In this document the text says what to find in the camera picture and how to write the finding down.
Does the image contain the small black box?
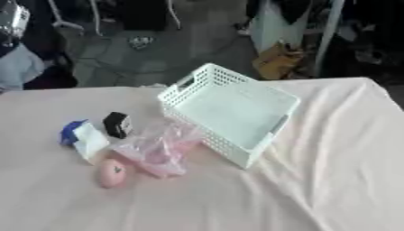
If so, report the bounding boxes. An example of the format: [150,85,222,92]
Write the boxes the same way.
[101,111,134,140]

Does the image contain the white plastic lattice basket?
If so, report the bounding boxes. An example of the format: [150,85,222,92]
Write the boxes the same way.
[156,62,303,170]

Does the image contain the clear pink plastic bag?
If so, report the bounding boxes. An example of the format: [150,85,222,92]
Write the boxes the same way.
[110,121,204,179]

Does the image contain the yellow-brown bag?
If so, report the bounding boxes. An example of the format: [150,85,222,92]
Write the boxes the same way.
[251,42,307,80]

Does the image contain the pink egg-shaped toy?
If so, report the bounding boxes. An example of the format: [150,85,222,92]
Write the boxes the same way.
[96,158,130,189]

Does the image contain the white hanging cloth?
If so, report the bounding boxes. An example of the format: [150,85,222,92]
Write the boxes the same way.
[249,0,313,54]

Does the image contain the white and blue packet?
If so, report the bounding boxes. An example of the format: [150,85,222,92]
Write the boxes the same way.
[58,119,113,165]

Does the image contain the white tripod leg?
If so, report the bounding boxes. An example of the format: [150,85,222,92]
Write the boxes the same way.
[312,0,347,78]

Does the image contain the pale blue cloth bundle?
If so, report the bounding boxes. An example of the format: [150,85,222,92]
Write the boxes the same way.
[0,44,48,91]

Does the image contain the white chair frame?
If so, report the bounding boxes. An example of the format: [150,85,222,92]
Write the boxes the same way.
[45,0,105,37]

